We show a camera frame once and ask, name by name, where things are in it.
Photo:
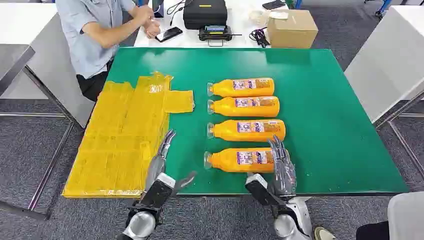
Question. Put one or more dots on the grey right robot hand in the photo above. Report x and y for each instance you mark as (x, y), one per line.
(285, 175)

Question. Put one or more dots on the person's left hand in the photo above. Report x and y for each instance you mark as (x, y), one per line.
(145, 14)

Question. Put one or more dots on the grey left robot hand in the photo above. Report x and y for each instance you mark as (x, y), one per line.
(155, 169)

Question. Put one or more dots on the person's right hand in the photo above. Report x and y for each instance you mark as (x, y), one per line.
(153, 30)

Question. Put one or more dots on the orange drink bottle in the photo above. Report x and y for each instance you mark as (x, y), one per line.
(225, 88)
(228, 131)
(228, 107)
(225, 160)

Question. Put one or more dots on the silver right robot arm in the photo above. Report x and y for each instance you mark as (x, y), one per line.
(290, 228)

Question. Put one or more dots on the dark upright device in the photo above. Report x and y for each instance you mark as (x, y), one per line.
(158, 8)

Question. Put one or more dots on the black smartphone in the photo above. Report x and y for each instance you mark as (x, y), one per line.
(169, 34)
(273, 4)

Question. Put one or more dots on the yellow plastic sheet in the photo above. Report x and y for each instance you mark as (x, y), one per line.
(119, 142)

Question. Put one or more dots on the black carrying case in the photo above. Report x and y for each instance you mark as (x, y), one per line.
(205, 15)

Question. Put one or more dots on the green table mat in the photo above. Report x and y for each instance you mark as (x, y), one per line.
(314, 126)

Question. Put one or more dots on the black handheld controller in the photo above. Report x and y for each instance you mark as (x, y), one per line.
(215, 33)

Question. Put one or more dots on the person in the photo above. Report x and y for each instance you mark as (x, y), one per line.
(407, 215)
(84, 49)

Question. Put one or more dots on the person's beige shoe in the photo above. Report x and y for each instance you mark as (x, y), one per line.
(324, 234)

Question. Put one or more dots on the clear plastic bag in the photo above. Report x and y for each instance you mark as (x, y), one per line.
(260, 16)

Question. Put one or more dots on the grey steel table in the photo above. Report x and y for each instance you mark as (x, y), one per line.
(13, 59)

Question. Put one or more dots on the brown cardboard box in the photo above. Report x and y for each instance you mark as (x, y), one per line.
(293, 33)

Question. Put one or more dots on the blue wheeled stand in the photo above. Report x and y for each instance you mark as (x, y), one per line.
(386, 6)

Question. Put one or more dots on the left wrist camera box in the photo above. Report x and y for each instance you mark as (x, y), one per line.
(159, 192)

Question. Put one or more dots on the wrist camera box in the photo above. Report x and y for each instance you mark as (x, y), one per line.
(261, 192)
(159, 192)

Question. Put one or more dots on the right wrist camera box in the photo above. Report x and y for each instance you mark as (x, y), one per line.
(261, 192)

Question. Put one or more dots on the white table with metal frame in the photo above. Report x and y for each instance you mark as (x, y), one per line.
(49, 59)
(384, 66)

